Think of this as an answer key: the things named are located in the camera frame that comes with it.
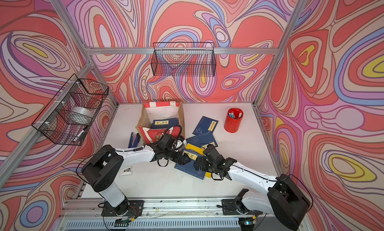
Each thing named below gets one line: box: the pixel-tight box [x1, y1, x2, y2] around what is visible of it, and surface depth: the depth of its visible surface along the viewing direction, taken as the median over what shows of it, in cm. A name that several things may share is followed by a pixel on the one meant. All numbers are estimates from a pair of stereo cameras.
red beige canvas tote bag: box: [135, 101, 186, 145], surface depth 91 cm
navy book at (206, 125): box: [192, 116, 219, 136], surface depth 107 cm
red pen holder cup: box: [224, 107, 244, 133], surface depth 101 cm
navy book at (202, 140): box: [186, 132, 218, 148], surface depth 100 cm
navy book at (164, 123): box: [151, 117, 180, 129], surface depth 100 cm
